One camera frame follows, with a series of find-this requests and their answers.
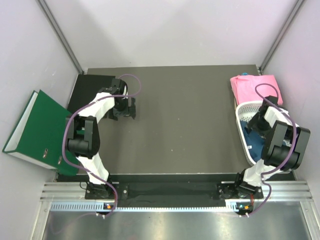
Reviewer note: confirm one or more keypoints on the green ring binder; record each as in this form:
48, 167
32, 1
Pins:
38, 134

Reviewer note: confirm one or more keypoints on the left aluminium corner post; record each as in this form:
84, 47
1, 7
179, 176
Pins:
60, 35

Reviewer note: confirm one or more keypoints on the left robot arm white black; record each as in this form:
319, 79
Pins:
82, 139

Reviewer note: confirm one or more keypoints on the pink folded t shirt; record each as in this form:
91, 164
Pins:
243, 87

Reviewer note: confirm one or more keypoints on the aluminium corner post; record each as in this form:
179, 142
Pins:
289, 20
60, 35

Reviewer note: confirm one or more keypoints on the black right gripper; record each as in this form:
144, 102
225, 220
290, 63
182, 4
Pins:
253, 124

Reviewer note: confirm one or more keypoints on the white perforated plastic basket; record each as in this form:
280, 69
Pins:
245, 112

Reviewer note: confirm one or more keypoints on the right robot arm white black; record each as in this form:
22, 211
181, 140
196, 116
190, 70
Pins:
270, 141

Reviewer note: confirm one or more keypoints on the right aluminium corner post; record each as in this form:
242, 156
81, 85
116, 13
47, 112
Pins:
289, 20

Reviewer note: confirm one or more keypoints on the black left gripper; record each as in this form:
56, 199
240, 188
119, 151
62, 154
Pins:
128, 111

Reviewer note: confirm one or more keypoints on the blue t shirt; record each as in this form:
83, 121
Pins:
253, 141

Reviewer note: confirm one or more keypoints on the grey slotted cable duct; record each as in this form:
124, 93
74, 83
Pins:
106, 207

